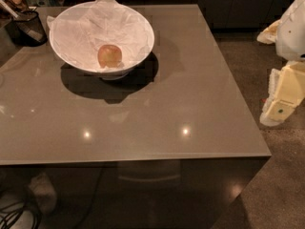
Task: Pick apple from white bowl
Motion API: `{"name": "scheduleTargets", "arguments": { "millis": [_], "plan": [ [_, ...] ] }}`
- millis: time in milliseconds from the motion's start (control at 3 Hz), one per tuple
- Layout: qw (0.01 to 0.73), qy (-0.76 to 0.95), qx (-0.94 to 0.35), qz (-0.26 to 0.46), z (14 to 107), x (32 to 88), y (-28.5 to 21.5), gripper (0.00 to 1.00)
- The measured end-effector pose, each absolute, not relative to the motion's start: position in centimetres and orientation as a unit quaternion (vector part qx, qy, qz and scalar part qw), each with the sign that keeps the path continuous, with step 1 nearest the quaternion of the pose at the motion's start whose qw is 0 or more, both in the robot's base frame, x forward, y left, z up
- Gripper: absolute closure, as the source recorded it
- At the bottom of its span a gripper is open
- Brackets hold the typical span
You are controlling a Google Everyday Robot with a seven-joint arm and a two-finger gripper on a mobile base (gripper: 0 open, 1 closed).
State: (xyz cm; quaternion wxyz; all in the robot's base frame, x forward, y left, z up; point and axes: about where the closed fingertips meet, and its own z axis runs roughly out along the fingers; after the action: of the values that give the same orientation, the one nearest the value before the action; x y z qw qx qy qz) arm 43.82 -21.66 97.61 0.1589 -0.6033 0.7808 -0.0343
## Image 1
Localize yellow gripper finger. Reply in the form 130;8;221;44
256;20;280;44
260;61;305;127

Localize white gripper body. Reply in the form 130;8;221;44
275;0;305;61

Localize white bowl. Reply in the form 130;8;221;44
48;1;155;81

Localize white paper liner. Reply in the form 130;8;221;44
46;0;154;73

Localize black mesh pen holder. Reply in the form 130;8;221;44
13;10;48;47

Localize items in pen holder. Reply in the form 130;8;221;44
0;0;31;21

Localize white cloth under table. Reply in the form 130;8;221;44
28;173;57;215

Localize black cables on floor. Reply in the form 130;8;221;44
0;194;42;229

